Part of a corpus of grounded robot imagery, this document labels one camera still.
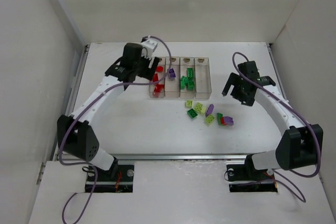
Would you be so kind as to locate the green small lego brick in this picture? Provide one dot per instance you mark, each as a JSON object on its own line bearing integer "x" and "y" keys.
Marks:
{"x": 190, "y": 85}

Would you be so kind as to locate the red large lego brick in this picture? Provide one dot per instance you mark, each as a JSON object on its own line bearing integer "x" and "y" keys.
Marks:
{"x": 158, "y": 90}

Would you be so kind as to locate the purple lego brick right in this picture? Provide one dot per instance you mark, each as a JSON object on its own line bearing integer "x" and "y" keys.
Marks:
{"x": 228, "y": 120}

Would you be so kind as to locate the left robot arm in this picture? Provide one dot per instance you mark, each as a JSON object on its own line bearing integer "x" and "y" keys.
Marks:
{"x": 75, "y": 133}

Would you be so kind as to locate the purple slanted lego piece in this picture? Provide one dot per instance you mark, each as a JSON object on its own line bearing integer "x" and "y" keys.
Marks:
{"x": 209, "y": 110}

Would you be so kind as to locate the green square lego plate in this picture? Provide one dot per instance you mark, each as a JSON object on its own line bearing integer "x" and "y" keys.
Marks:
{"x": 182, "y": 84}

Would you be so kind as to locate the lime lego brick lower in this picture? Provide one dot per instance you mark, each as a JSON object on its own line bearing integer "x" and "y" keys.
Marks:
{"x": 209, "y": 119}

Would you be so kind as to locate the lime lego brick left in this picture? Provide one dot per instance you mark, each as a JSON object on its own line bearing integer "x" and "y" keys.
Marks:
{"x": 189, "y": 104}

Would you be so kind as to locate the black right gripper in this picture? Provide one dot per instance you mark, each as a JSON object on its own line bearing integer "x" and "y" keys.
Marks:
{"x": 234, "y": 87}

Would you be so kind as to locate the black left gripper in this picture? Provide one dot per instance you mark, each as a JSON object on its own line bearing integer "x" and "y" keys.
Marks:
{"x": 148, "y": 67}

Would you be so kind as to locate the lime lego brick centre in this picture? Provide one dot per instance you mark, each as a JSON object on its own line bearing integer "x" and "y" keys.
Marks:
{"x": 200, "y": 108}

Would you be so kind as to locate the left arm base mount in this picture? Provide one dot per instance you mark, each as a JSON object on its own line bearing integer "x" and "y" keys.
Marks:
{"x": 120, "y": 181}

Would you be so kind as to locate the lime lego brick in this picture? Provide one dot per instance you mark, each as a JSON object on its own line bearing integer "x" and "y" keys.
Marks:
{"x": 189, "y": 104}
{"x": 200, "y": 108}
{"x": 209, "y": 119}

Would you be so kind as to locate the red arch lego brick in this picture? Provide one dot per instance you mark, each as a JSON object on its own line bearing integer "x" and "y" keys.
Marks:
{"x": 159, "y": 69}

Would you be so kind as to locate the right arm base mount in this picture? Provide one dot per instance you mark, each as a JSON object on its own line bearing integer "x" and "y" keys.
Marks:
{"x": 243, "y": 178}

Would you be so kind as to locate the green arch lego piece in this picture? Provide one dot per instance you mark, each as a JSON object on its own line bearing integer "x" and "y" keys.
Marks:
{"x": 185, "y": 79}

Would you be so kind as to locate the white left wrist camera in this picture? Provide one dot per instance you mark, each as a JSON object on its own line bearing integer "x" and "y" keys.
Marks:
{"x": 150, "y": 46}

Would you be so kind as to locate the aluminium table edge rail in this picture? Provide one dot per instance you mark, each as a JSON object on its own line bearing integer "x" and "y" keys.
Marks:
{"x": 75, "y": 66}

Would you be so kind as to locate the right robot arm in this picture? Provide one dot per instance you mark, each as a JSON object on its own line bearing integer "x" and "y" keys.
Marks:
{"x": 300, "y": 144}

